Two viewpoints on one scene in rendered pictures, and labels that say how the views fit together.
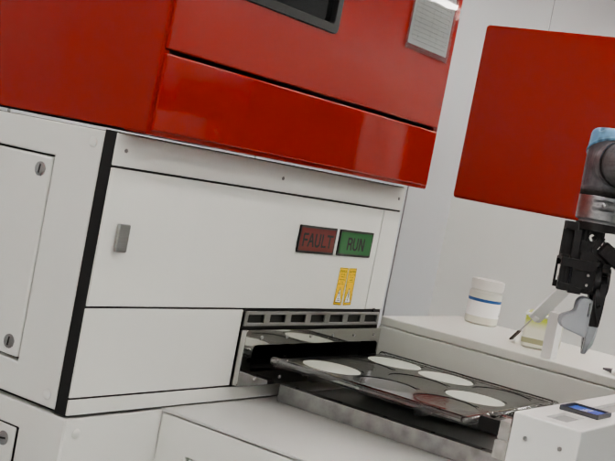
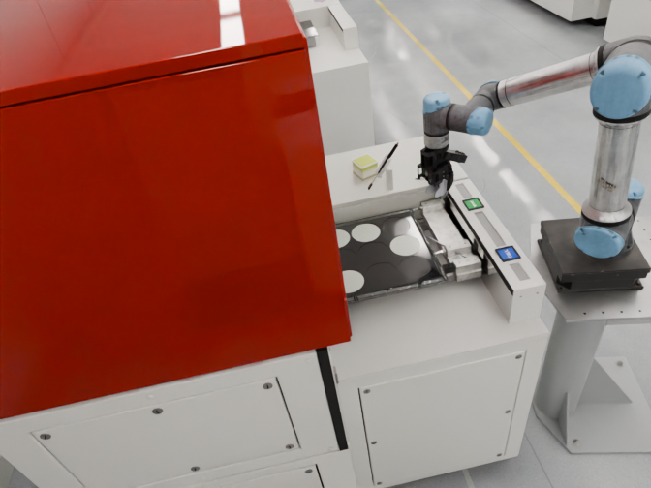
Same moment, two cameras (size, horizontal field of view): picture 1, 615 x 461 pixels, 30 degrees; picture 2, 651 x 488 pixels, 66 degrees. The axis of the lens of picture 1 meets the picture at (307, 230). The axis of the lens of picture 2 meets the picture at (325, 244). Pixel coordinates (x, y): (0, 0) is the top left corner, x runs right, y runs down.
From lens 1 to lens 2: 1.46 m
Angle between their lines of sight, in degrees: 50
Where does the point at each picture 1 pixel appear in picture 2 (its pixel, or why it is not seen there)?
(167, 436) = (343, 387)
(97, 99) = (298, 342)
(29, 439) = (327, 463)
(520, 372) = (384, 202)
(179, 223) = not seen: hidden behind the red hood
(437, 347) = (337, 211)
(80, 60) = (270, 330)
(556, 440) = (535, 290)
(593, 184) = (439, 132)
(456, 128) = not seen: outside the picture
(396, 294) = not seen: hidden behind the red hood
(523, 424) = (518, 292)
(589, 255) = (439, 161)
